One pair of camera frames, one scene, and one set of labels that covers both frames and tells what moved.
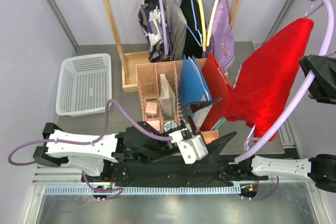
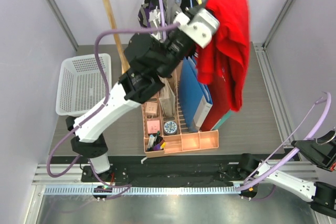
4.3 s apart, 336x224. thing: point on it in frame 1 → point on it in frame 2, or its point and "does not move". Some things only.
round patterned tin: (169, 125) does not move
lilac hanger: (329, 5) → (287, 140)
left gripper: (187, 125) → (190, 13)
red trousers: (263, 83) → (228, 54)
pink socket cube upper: (151, 107) does not move
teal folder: (219, 124) does not move
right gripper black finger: (323, 88) → (321, 151)
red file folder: (220, 88) does not move
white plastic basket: (84, 85) does not move
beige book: (167, 97) does not move
